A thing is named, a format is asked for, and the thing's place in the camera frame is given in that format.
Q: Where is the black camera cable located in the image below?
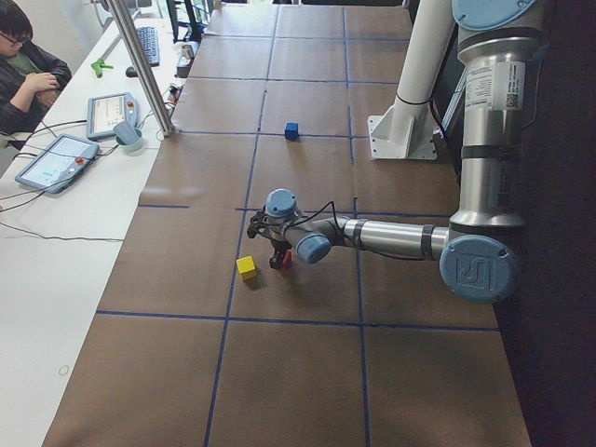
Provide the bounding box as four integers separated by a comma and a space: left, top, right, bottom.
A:
260, 200, 364, 243

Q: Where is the aluminium frame post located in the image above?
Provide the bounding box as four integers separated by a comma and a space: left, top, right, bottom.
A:
107, 0, 174, 137

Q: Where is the silver metal cup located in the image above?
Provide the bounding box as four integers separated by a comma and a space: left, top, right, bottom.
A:
181, 44, 195, 60

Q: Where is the white mounting pillar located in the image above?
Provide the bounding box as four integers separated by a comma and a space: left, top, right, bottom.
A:
368, 0, 454, 160

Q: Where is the blue block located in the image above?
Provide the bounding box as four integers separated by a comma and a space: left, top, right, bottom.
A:
284, 122, 299, 141

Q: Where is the black keyboard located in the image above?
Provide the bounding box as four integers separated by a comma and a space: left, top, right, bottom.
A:
136, 26, 160, 67

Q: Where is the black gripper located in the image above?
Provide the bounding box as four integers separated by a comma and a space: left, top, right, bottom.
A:
269, 233, 291, 270

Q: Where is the near teach pendant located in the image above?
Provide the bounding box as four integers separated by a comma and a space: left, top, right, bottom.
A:
15, 134, 100, 194

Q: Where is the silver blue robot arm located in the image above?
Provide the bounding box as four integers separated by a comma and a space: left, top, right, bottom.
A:
247, 1, 551, 304

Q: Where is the red block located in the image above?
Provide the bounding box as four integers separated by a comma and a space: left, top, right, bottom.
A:
284, 250, 292, 270

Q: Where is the teach pendant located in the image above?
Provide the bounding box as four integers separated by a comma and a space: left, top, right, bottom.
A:
15, 134, 100, 194
86, 92, 138, 141

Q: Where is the far teach pendant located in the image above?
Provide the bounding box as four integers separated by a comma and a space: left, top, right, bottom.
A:
86, 92, 138, 141

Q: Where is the seated person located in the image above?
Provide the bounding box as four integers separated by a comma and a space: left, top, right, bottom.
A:
1, 1, 72, 137

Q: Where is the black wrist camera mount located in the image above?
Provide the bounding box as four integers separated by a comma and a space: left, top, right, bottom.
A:
247, 210, 271, 239

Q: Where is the brown paper table cover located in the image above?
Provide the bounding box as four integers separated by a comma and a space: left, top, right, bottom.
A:
44, 5, 530, 446

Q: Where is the yellow block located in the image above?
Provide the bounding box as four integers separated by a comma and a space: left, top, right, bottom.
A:
236, 255, 258, 281

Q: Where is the green plastic tool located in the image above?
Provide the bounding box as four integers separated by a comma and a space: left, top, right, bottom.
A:
91, 59, 114, 78

